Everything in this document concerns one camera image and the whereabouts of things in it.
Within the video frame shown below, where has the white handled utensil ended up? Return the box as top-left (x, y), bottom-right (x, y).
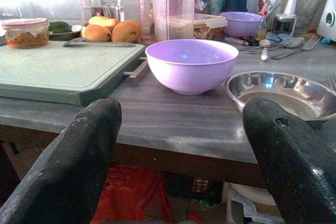
top-left (258, 39), bottom-right (271, 61)

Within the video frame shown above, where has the steel round dish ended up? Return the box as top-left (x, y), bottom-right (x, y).
top-left (226, 71), bottom-right (336, 122)

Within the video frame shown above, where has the small glass bottle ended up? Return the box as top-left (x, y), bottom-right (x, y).
top-left (256, 10), bottom-right (268, 42)

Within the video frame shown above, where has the green avocado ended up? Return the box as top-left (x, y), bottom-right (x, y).
top-left (48, 20), bottom-right (72, 34)

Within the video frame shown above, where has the small purple plastic bowl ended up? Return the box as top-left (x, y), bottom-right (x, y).
top-left (219, 12), bottom-right (264, 38)

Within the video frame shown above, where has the dark plate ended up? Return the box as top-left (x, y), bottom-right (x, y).
top-left (48, 30), bottom-right (82, 41)

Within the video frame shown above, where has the glass jar with red lid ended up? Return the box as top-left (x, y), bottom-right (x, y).
top-left (0, 18), bottom-right (50, 49)

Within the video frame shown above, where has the yellow mango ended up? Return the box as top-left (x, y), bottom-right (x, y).
top-left (88, 15), bottom-right (121, 32)
top-left (81, 24), bottom-right (112, 42)
top-left (111, 19), bottom-right (142, 43)

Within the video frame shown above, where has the tall clear plastic pitcher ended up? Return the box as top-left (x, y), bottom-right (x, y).
top-left (151, 0), bottom-right (196, 42)

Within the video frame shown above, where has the green cutting board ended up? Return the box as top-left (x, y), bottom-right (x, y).
top-left (0, 40), bottom-right (146, 107)

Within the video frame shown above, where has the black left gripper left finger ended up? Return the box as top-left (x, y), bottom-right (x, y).
top-left (0, 98), bottom-right (123, 224)

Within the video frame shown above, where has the black jar with orange band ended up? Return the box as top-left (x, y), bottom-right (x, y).
top-left (224, 0), bottom-right (248, 13)

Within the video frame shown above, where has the red plastic crate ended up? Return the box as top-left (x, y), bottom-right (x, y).
top-left (90, 164), bottom-right (174, 224)

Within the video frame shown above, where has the white kitchen appliance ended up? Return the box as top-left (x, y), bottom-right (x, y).
top-left (316, 0), bottom-right (336, 42)

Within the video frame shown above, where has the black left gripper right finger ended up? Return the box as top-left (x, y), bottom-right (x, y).
top-left (242, 98), bottom-right (336, 224)

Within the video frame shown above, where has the large purple plastic bowl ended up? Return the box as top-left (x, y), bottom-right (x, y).
top-left (145, 38), bottom-right (239, 95)

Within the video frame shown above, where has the steel trivet bar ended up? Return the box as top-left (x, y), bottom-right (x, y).
top-left (122, 56), bottom-right (149, 79)

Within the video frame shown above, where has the steel fork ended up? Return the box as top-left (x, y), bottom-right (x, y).
top-left (271, 35), bottom-right (322, 60)

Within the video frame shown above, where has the plastic food container with lid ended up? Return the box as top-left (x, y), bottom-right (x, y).
top-left (193, 13), bottom-right (228, 39)

